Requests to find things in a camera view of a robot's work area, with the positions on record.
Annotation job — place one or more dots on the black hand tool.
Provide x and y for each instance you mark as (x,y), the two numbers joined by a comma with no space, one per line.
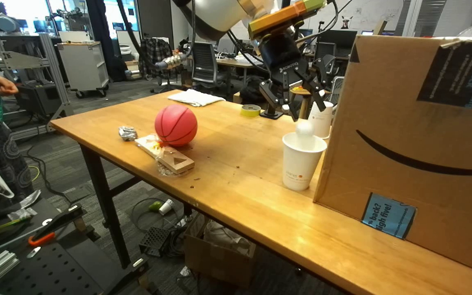
(61,216)

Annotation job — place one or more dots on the white paper cup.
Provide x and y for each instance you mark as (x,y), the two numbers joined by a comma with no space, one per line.
(299,170)
(320,124)

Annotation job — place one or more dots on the white folded towel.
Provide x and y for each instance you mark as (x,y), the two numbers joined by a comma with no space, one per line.
(195,99)

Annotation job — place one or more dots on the black table frame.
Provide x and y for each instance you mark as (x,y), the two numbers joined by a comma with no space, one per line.
(105,203)

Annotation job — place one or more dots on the large brown cardboard box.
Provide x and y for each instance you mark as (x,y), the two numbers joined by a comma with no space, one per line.
(410,165)

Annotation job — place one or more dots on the white egg-shaped ball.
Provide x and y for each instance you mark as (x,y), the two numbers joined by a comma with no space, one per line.
(305,132)

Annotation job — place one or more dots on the yellow puzzle piece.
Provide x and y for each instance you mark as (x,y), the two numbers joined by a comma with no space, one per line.
(161,145)

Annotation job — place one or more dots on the wooden shape puzzle board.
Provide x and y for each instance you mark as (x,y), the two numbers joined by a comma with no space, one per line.
(171,158)

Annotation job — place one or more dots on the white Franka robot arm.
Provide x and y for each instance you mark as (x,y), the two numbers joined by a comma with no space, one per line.
(220,14)

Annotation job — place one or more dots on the crumpled foil ball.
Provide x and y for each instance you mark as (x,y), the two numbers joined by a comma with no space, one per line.
(128,134)

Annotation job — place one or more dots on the black perforated plate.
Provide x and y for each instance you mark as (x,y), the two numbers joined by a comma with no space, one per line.
(49,273)

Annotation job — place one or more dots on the white cabinet cart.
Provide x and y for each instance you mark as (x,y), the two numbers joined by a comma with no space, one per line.
(82,68)

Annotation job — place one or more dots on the small yellow tape roll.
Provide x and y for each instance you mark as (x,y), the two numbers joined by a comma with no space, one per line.
(249,111)

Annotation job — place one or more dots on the bystander bare hand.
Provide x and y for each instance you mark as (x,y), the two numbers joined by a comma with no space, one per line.
(5,86)

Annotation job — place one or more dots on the open cardboard box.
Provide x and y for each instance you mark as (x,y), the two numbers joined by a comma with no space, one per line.
(220,263)

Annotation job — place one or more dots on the red basketball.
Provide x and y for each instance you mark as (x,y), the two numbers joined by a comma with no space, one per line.
(176,126)

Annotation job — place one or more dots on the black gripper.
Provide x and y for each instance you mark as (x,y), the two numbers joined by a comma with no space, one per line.
(287,55)

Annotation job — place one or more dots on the grey metal shelf rack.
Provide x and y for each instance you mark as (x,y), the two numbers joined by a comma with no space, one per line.
(28,60)

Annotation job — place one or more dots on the black desk chair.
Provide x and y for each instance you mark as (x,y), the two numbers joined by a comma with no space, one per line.
(203,63)

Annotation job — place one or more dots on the plaid hanging shirt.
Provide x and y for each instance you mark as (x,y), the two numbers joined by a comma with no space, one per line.
(151,60)

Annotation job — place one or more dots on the black keyboard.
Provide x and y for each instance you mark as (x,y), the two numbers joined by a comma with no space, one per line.
(156,244)

